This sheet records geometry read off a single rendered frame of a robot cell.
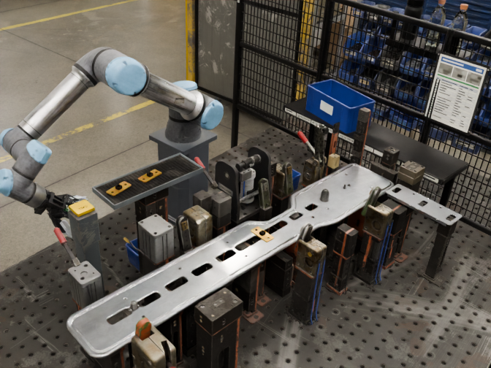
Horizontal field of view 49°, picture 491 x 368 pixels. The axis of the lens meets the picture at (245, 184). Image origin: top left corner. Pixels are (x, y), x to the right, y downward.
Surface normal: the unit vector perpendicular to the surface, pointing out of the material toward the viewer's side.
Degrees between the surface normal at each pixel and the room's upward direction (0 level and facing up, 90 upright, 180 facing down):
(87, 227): 90
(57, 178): 0
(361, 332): 0
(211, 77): 91
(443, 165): 0
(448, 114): 90
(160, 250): 90
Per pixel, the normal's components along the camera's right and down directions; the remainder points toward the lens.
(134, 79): 0.59, 0.40
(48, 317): 0.05, -0.84
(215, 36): -0.66, 0.38
